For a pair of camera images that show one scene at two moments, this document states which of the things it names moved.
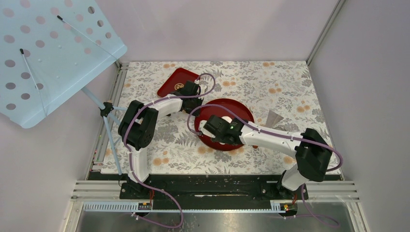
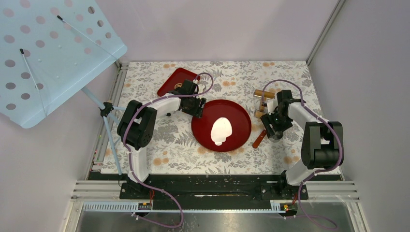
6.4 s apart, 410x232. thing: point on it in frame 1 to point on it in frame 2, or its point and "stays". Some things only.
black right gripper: (217, 138) to (267, 119)
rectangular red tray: (176, 81) stays
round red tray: (219, 112) stays
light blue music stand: (49, 49) stays
